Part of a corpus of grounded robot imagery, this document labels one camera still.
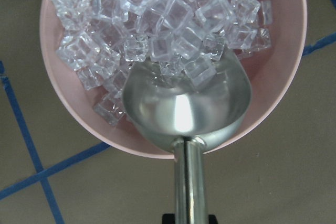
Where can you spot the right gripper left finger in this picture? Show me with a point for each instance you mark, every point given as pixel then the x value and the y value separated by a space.
pixel 168 219

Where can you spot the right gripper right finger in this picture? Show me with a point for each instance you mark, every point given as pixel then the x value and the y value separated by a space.
pixel 212 219

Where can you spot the clear ice cubes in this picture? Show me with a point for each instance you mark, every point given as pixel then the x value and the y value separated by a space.
pixel 103 39

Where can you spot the pink bowl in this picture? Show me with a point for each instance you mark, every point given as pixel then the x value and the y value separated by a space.
pixel 270 71

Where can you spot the steel ice scoop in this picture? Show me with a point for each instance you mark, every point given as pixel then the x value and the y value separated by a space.
pixel 188 122

